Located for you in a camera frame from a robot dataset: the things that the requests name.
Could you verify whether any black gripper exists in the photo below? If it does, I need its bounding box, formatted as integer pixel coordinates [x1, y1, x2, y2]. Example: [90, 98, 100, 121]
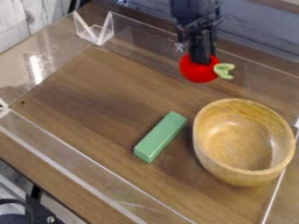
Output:
[170, 0, 223, 65]

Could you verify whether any green rectangular block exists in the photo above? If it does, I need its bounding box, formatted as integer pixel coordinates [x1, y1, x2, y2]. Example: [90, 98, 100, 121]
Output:
[134, 111, 187, 164]

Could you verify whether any wooden bowl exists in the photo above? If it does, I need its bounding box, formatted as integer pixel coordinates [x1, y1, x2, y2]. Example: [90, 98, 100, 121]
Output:
[193, 98, 295, 186]

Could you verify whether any clear acrylic corner bracket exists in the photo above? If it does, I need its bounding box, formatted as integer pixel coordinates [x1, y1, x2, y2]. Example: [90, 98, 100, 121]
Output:
[72, 11, 115, 46]

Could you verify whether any clear acrylic front wall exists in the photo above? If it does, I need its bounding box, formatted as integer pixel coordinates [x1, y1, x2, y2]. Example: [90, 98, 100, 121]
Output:
[0, 108, 195, 224]

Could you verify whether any black metal mount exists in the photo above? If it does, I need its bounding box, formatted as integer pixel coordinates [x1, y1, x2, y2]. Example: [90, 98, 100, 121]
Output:
[0, 185, 68, 224]

